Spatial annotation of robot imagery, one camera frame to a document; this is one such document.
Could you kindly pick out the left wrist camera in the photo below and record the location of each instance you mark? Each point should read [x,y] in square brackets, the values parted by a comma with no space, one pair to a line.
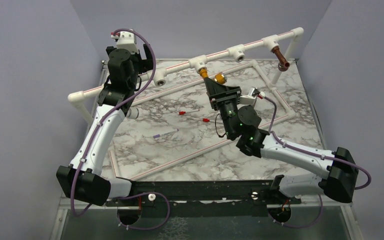
[125,40]

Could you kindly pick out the white PVC pipe frame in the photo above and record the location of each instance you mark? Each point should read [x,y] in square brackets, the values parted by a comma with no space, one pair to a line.
[198,151]

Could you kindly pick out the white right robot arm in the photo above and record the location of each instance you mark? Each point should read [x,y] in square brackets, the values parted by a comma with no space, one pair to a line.
[331,173]

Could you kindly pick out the orange water faucet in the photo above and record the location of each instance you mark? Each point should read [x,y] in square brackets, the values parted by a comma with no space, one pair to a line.
[219,77]

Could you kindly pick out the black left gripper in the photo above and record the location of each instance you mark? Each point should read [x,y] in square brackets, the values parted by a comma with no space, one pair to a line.
[146,65]

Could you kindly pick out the red capped white stick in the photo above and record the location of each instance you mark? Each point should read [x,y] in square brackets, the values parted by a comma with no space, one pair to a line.
[188,112]

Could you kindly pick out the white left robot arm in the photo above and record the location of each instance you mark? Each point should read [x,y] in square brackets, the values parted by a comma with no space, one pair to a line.
[81,180]

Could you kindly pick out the brown water faucet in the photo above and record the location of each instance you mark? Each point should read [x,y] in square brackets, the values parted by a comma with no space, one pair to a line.
[283,64]

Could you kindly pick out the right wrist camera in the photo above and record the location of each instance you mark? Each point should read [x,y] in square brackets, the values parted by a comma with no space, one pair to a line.
[252,96]

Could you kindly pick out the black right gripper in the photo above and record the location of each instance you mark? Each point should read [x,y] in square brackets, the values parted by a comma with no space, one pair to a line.
[219,94]

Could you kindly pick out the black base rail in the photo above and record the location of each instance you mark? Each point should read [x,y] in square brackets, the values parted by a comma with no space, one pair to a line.
[195,199]

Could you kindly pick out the purple capped white stick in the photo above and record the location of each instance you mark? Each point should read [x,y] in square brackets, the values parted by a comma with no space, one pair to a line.
[165,134]

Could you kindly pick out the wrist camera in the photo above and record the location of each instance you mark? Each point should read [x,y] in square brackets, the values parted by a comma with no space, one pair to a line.
[252,96]
[125,40]

